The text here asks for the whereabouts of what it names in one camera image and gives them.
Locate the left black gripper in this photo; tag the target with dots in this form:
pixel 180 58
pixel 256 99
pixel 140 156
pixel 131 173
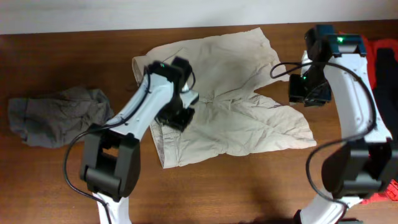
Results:
pixel 175 117

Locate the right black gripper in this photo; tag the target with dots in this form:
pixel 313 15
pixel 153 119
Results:
pixel 311 95

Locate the beige cargo shorts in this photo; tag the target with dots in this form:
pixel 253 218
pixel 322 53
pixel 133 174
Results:
pixel 230 117

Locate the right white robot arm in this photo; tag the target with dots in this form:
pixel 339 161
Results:
pixel 335 68

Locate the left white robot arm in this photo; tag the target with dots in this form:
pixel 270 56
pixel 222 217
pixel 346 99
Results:
pixel 111 162

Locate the black garment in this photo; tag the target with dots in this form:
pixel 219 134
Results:
pixel 385 92

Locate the grey crumpled garment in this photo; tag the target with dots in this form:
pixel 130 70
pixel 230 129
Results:
pixel 53 120

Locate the red garment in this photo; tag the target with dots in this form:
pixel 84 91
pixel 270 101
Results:
pixel 370 59

